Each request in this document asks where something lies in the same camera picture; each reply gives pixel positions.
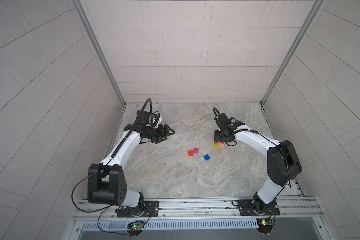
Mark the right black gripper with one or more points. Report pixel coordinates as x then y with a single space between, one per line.
216 138

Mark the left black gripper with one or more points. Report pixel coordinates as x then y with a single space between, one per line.
160 134

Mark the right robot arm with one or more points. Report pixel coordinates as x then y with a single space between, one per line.
283 163

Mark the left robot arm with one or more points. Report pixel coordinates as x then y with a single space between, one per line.
107 184

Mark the left circuit board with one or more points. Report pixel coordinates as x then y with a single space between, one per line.
136 226

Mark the circuit board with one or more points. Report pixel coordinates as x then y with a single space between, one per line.
265 223
136 226

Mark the right circuit board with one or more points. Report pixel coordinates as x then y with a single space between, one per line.
265 223

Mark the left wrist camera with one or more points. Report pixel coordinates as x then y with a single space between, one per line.
149 119

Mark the aluminium mounting rail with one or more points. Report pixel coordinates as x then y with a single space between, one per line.
234 208

